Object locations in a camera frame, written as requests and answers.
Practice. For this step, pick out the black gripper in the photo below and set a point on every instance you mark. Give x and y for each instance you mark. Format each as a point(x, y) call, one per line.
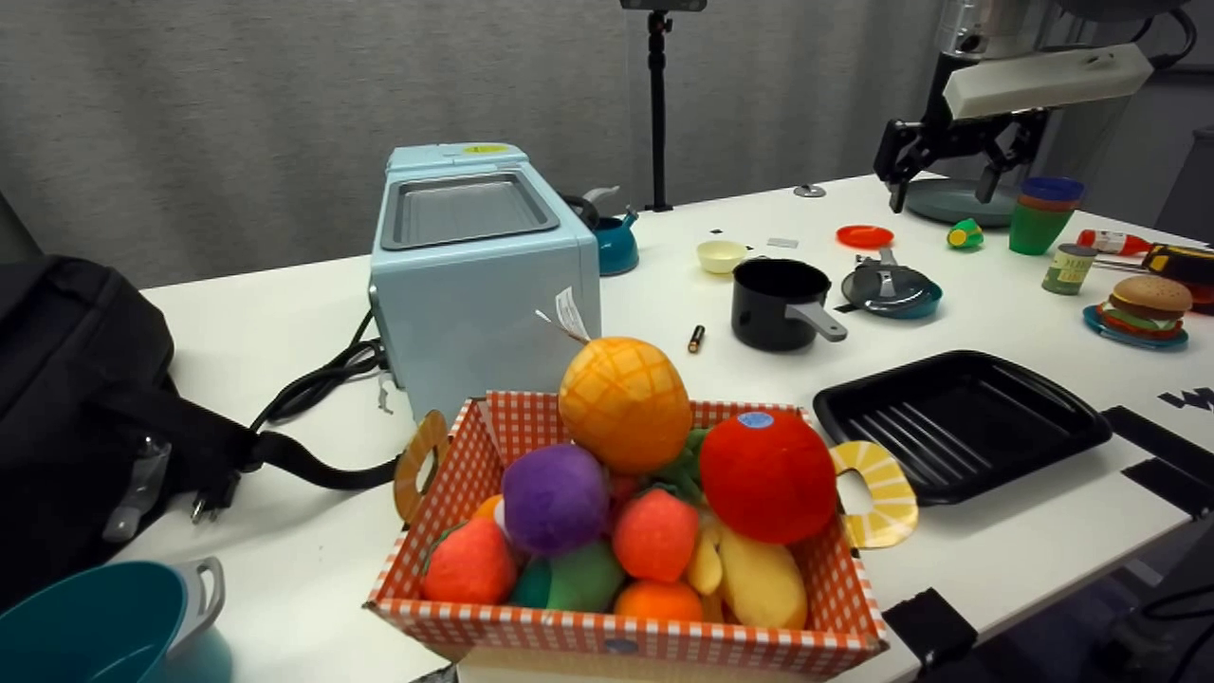
point(911, 146)

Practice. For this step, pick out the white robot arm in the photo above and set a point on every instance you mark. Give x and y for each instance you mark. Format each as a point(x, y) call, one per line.
point(1006, 66)

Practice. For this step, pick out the red plastic lid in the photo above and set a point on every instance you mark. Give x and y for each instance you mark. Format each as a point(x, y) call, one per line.
point(866, 236)

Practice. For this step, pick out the blue frying pan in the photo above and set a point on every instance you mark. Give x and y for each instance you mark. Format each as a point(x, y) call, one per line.
point(906, 314)

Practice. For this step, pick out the black pot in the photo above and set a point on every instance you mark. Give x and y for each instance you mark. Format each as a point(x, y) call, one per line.
point(780, 305)

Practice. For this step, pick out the green blue stacked cups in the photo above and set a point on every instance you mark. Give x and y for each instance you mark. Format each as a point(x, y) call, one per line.
point(1040, 210)

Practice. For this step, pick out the toy hamburger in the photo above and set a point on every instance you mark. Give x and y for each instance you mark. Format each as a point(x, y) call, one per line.
point(1142, 314)

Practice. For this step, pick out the black grill tray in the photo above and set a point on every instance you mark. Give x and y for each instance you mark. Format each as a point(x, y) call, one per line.
point(961, 421)

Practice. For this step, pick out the cream small bowl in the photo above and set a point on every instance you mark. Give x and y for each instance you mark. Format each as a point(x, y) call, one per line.
point(723, 256)

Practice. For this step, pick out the small brown battery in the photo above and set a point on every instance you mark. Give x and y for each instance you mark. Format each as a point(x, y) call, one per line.
point(695, 339)

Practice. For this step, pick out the teal kettle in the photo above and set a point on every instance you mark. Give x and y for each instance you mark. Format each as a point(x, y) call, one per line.
point(610, 228)

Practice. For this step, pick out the red plush tomato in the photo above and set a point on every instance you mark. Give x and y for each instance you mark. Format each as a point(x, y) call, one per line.
point(767, 475)

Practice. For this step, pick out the checkered fruit basket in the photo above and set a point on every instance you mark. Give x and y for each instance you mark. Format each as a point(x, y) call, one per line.
point(843, 619)

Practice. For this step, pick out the yellow plush pineapple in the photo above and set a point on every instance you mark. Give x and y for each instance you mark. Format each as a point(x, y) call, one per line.
point(628, 402)

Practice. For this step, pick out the light blue toaster oven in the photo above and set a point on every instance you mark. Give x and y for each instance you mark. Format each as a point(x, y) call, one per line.
point(479, 276)

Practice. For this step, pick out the orange plush fruit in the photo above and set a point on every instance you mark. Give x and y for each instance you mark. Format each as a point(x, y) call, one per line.
point(661, 601)

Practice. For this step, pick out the purple plush eggplant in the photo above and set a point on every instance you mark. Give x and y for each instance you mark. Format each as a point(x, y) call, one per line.
point(555, 500)

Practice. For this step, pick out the black backpack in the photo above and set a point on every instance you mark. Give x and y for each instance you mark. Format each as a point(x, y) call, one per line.
point(93, 430)

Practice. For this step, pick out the teal bowl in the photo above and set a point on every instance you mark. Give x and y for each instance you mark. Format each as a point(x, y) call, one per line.
point(119, 625)

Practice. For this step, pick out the camera tripod stand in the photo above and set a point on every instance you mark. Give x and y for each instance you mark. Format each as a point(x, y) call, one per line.
point(658, 27)

